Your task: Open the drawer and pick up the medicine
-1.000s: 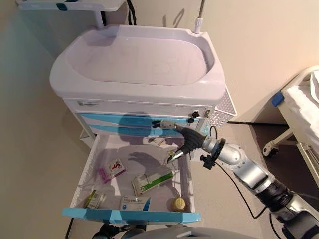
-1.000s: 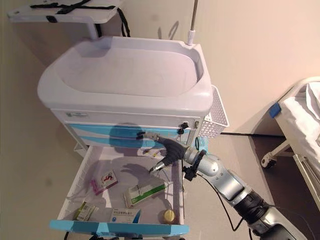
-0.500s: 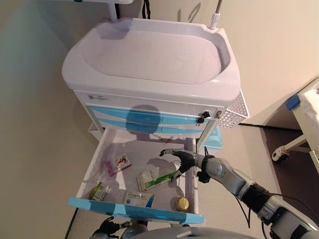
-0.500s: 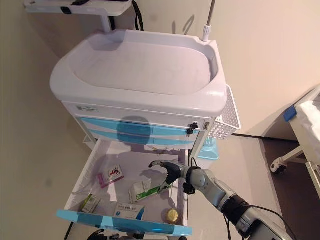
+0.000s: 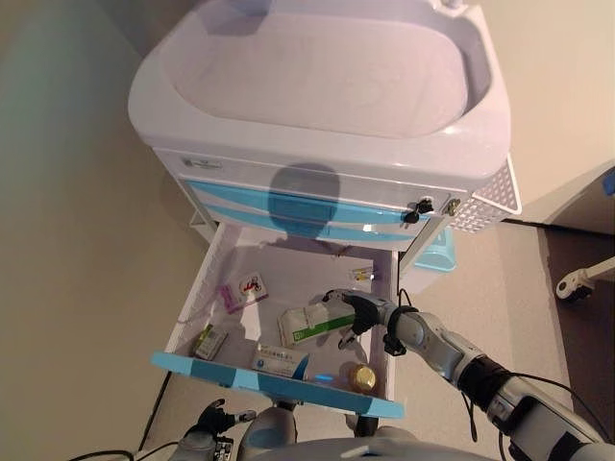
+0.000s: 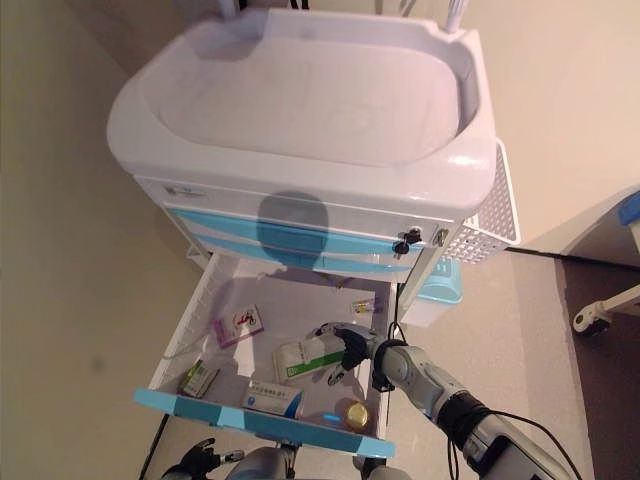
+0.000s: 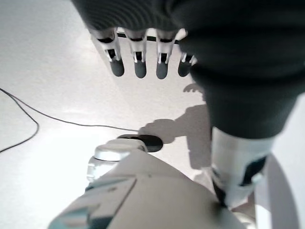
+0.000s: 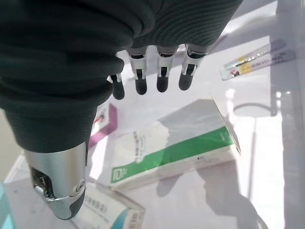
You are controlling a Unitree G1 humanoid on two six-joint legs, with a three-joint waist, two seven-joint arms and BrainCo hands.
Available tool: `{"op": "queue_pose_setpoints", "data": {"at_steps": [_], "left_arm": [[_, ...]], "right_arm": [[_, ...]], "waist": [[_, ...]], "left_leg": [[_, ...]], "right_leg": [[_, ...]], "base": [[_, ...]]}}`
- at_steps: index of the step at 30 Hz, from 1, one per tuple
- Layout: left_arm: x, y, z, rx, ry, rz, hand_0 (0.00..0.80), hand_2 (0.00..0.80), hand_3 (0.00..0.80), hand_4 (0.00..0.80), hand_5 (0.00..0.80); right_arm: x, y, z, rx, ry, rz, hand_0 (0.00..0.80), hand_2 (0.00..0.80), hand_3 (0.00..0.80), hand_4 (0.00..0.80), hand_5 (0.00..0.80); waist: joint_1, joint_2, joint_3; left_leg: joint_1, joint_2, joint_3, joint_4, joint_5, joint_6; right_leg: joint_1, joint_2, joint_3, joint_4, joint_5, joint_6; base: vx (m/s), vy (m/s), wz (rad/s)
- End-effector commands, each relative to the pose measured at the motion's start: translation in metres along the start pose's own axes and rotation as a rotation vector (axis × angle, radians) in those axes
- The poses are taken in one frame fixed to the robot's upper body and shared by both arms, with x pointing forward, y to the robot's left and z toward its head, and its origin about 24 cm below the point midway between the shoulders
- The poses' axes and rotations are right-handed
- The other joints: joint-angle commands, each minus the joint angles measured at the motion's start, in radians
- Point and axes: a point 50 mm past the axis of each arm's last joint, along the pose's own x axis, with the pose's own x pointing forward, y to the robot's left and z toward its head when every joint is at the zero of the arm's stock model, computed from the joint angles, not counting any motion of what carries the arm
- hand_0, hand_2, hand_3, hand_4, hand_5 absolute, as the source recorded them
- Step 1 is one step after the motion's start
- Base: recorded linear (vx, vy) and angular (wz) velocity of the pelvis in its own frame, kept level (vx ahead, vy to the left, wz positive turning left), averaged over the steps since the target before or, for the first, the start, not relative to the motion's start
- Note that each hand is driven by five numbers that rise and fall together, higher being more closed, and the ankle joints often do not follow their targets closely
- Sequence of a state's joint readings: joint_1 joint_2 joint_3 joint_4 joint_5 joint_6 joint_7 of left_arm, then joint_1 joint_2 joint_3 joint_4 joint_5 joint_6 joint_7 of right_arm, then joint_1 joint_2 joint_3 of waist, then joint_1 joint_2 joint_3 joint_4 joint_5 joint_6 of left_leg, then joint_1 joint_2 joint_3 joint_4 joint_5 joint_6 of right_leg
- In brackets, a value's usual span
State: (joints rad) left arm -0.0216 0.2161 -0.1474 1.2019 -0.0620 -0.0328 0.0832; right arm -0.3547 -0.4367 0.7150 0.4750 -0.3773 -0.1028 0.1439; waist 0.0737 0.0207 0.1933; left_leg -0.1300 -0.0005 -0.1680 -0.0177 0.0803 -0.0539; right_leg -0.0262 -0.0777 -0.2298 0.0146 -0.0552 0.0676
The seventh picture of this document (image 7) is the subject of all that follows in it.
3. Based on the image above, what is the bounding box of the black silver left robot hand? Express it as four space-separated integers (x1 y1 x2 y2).
70 0 305 208

